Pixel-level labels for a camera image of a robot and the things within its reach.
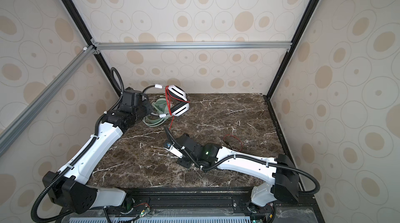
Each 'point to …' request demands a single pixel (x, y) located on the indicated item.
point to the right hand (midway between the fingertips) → (179, 152)
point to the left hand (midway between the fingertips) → (154, 102)
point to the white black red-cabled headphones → (176, 101)
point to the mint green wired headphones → (160, 108)
